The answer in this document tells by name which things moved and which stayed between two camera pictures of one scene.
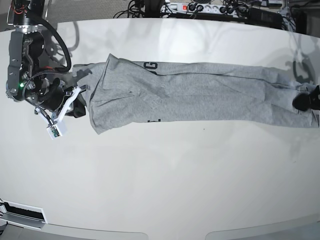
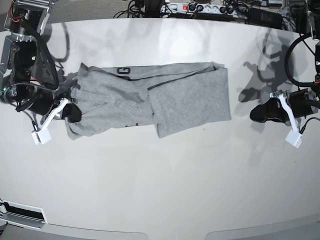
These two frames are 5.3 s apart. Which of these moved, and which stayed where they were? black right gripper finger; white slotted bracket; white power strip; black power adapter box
Moved: black right gripper finger
Stayed: black power adapter box; white slotted bracket; white power strip
